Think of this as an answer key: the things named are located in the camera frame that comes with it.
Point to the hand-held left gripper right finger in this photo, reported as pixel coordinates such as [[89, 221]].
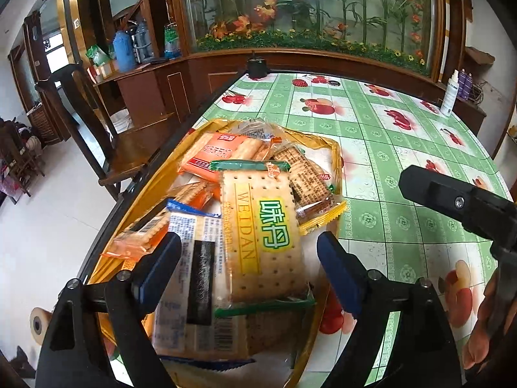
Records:
[[339, 277]]

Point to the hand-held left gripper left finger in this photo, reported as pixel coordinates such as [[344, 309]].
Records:
[[159, 275]]

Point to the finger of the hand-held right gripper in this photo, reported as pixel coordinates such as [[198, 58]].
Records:
[[440, 196]]

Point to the blue-edged cracker packet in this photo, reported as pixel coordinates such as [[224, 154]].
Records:
[[190, 291]]

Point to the large orange cracker packet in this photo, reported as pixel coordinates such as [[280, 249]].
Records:
[[137, 236]]

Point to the green-edged square cracker packet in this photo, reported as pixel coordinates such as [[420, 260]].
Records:
[[278, 331], [258, 234]]

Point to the clear square cracker packet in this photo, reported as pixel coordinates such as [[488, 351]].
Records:
[[196, 194]]

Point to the yellow cracker packet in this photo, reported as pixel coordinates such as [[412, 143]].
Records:
[[309, 182]]

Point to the gold-edged white cardboard box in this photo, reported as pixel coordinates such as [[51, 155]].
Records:
[[323, 145]]

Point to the person's right hand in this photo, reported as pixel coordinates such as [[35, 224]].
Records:
[[476, 343]]

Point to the fruit print green tablecloth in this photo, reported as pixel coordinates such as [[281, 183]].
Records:
[[375, 145]]

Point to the white spray bottle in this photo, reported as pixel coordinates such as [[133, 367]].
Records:
[[449, 97]]

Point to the purple bottle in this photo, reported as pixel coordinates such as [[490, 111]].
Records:
[[468, 87], [462, 85]]

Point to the brown tape roll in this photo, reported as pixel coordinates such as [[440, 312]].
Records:
[[39, 326]]

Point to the wooden sideboard cabinet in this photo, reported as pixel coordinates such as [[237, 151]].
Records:
[[177, 85]]

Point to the small orange white boxes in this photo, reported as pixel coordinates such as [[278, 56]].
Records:
[[104, 72]]

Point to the small black box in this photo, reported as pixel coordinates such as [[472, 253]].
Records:
[[257, 68]]

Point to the glass flower display case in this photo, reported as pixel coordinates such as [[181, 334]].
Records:
[[315, 8]]

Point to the blue thermos flask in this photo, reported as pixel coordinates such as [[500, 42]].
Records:
[[123, 51]]

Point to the green snack bag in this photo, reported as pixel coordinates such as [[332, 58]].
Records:
[[97, 55]]

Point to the grey water bottle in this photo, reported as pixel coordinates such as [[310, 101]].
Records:
[[144, 44]]

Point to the blue green plastic bag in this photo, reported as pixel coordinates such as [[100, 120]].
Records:
[[171, 42]]

